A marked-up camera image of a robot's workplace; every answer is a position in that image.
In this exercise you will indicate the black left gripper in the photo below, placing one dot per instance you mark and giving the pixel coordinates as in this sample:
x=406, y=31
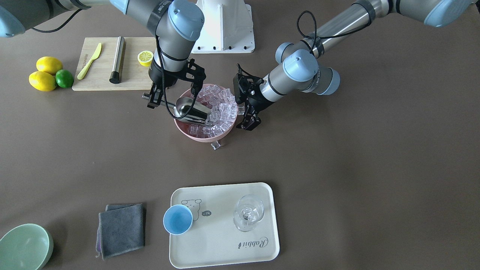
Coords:
x=255, y=101

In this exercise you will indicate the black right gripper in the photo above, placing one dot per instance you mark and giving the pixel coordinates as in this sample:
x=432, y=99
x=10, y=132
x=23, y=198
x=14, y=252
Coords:
x=160, y=78

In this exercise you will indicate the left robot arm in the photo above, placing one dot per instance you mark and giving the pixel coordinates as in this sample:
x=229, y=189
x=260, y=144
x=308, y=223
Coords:
x=297, y=66

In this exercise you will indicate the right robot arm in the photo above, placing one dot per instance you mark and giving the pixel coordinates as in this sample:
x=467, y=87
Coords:
x=175, y=24

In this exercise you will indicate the clear ice cubes pile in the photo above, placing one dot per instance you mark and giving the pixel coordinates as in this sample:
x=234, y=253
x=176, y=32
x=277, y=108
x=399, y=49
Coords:
x=219, y=108

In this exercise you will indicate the spilled ice cube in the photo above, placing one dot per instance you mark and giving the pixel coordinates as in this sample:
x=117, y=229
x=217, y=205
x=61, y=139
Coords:
x=215, y=145

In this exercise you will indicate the blue cup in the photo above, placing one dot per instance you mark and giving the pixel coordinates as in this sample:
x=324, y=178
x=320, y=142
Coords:
x=178, y=219

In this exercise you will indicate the bamboo cutting board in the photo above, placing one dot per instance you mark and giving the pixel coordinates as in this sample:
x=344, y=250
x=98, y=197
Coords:
x=133, y=76

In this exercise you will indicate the half lemon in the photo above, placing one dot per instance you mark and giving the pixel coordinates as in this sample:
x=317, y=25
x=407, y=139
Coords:
x=145, y=58

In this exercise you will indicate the steel muddler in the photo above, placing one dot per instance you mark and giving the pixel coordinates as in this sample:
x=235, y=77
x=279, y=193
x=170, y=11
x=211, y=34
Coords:
x=115, y=75

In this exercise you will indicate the clear wine glass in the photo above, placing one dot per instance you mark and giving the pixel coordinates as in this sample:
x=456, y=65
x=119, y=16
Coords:
x=249, y=210

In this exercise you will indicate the yellow plastic knife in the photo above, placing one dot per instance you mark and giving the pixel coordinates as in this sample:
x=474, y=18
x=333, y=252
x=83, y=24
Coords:
x=87, y=66

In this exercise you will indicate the cream rabbit tray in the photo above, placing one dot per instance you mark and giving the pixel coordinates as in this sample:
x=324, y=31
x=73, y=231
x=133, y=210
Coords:
x=213, y=239

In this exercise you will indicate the green lime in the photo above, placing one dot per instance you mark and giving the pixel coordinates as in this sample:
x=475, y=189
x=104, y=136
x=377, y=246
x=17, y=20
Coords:
x=64, y=79

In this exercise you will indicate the yellow lemon upper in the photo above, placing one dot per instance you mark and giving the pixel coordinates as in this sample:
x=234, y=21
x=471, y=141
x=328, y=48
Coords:
x=48, y=64

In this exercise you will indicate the yellow lemon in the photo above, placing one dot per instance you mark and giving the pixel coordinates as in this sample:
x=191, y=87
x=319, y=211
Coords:
x=48, y=64
x=42, y=81

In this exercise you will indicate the yellow lemon lower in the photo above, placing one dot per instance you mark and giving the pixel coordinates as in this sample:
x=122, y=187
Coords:
x=42, y=81

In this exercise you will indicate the grey folded cloth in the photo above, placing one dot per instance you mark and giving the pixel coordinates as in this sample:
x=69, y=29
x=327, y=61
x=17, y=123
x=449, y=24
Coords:
x=121, y=229

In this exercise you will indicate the green bowl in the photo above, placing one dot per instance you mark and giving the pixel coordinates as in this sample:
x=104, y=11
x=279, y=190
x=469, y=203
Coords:
x=26, y=247

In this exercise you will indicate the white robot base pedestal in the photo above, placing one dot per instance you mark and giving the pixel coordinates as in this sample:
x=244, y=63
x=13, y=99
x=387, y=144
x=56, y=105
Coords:
x=228, y=28

